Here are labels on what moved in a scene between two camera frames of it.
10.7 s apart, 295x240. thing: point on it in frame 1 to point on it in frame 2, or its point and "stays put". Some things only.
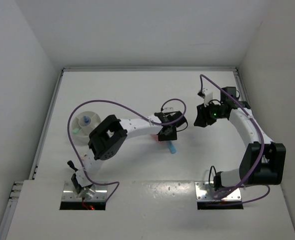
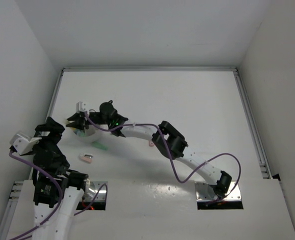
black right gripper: (201, 120) to (79, 121)
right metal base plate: (205, 192) stays put
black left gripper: (172, 136) to (56, 130)
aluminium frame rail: (16, 186) stays put
